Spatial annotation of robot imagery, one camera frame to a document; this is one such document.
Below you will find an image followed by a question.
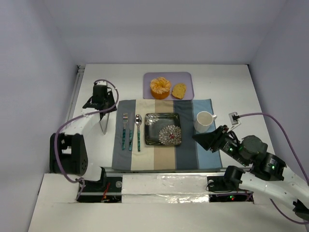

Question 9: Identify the orange bundt cake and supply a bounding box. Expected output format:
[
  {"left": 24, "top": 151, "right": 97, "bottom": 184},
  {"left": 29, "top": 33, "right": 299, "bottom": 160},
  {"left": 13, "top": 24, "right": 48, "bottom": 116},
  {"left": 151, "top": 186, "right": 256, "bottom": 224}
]
[{"left": 150, "top": 77, "right": 171, "bottom": 100}]

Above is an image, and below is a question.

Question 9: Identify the yellow bread slice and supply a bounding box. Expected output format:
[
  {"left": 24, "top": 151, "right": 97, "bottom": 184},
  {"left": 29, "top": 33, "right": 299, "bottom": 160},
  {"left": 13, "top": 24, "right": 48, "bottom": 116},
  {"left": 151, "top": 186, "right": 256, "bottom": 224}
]
[{"left": 172, "top": 83, "right": 186, "bottom": 100}]

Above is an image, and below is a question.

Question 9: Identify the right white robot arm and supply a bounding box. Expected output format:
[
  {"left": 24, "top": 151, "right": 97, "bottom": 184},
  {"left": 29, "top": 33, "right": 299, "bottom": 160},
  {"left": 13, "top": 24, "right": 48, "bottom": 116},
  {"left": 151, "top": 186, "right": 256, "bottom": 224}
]
[{"left": 193, "top": 125, "right": 309, "bottom": 224}]

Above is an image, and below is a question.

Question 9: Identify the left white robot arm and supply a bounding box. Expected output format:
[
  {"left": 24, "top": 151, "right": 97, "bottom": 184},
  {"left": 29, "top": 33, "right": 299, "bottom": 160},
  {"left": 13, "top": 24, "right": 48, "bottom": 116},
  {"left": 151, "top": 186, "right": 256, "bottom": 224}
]
[{"left": 49, "top": 79, "right": 119, "bottom": 183}]

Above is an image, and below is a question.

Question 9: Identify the white ceramic mug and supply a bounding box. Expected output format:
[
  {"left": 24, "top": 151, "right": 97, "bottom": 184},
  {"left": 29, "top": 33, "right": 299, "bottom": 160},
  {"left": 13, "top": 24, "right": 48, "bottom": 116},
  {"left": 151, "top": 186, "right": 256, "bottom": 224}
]
[{"left": 194, "top": 111, "right": 217, "bottom": 133}]

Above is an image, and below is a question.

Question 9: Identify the striped cloth placemat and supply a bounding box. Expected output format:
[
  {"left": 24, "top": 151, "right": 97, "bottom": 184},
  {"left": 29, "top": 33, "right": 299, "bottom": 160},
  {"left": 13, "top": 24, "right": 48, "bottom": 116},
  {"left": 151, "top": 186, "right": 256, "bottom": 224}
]
[{"left": 112, "top": 99, "right": 222, "bottom": 171}]

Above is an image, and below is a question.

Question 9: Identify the black floral square plate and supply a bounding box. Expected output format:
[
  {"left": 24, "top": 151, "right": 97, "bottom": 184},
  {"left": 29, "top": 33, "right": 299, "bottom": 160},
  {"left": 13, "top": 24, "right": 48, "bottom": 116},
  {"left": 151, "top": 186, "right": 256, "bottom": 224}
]
[{"left": 144, "top": 113, "right": 182, "bottom": 146}]

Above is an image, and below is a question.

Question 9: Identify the lavender rectangular tray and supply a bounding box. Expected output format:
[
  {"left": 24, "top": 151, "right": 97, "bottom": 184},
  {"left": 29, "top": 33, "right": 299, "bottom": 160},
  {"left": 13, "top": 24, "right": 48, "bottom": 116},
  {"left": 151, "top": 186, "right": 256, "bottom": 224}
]
[{"left": 143, "top": 72, "right": 195, "bottom": 101}]

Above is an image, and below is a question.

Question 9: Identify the silver foil covered panel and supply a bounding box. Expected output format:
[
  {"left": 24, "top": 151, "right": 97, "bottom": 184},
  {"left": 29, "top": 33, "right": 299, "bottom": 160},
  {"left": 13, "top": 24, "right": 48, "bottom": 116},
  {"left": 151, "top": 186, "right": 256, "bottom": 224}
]
[{"left": 121, "top": 174, "right": 209, "bottom": 204}]

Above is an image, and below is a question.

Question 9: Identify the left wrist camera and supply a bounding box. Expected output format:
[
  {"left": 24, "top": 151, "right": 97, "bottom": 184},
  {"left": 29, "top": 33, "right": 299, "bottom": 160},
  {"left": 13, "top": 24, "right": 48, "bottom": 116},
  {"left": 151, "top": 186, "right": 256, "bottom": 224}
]
[{"left": 94, "top": 81, "right": 108, "bottom": 86}]

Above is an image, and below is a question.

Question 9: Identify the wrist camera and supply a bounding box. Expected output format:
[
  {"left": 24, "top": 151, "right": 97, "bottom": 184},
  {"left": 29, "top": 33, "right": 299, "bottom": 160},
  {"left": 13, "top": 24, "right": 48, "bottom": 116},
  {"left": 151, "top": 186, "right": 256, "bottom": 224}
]
[
  {"left": 94, "top": 81, "right": 108, "bottom": 86},
  {"left": 229, "top": 112, "right": 240, "bottom": 126}
]

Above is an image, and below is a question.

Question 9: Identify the fork with teal handle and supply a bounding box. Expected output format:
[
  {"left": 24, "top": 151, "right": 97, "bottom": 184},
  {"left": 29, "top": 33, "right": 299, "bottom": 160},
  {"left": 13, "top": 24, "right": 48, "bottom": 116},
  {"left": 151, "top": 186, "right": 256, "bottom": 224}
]
[{"left": 122, "top": 113, "right": 128, "bottom": 150}]

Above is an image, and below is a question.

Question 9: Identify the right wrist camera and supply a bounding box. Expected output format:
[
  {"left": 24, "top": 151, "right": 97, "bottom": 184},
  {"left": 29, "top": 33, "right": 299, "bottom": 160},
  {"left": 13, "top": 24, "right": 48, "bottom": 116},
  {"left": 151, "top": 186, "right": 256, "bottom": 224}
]
[{"left": 229, "top": 112, "right": 240, "bottom": 126}]

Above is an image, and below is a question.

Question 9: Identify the spoon with teal handle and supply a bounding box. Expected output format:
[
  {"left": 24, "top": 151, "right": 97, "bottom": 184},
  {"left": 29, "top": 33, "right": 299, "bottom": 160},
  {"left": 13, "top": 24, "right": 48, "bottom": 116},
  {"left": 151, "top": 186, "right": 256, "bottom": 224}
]
[{"left": 135, "top": 114, "right": 142, "bottom": 152}]

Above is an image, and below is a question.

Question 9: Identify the aluminium table rail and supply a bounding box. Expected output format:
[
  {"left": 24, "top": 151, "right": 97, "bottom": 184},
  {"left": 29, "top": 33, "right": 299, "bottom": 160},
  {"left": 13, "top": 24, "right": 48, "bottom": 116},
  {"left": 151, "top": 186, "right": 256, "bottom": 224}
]
[{"left": 64, "top": 64, "right": 85, "bottom": 122}]

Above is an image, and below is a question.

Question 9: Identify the knife with teal handle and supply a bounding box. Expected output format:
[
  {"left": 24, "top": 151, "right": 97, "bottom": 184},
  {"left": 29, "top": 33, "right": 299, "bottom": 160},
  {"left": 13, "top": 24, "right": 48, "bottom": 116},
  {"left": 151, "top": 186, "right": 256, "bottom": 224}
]
[{"left": 128, "top": 129, "right": 133, "bottom": 151}]

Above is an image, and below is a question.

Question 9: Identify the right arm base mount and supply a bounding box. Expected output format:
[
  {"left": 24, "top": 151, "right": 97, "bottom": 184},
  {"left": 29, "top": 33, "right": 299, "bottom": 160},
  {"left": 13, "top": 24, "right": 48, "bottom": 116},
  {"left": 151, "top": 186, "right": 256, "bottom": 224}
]
[{"left": 206, "top": 166, "right": 254, "bottom": 203}]

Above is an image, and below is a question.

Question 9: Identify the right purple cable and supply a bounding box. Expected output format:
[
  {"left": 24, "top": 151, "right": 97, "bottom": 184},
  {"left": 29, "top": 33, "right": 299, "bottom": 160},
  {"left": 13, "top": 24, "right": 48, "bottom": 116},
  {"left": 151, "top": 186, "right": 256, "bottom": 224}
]
[{"left": 238, "top": 113, "right": 309, "bottom": 225}]

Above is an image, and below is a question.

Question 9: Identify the purple cable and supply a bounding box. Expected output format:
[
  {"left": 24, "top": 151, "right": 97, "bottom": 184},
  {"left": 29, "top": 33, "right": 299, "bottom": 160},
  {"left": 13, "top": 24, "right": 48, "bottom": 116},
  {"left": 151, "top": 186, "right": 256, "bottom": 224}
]
[
  {"left": 238, "top": 113, "right": 309, "bottom": 225},
  {"left": 54, "top": 79, "right": 120, "bottom": 184}
]

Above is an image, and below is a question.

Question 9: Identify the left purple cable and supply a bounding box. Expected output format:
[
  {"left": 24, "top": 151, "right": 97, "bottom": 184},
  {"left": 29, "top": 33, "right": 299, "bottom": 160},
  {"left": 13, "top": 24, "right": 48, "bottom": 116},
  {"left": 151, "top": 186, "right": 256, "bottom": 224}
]
[{"left": 54, "top": 79, "right": 120, "bottom": 184}]

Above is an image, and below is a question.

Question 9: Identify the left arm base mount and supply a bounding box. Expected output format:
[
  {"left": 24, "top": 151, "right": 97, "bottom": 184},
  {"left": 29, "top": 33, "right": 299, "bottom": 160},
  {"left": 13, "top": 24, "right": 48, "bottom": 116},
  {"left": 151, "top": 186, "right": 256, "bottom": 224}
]
[{"left": 77, "top": 167, "right": 123, "bottom": 203}]

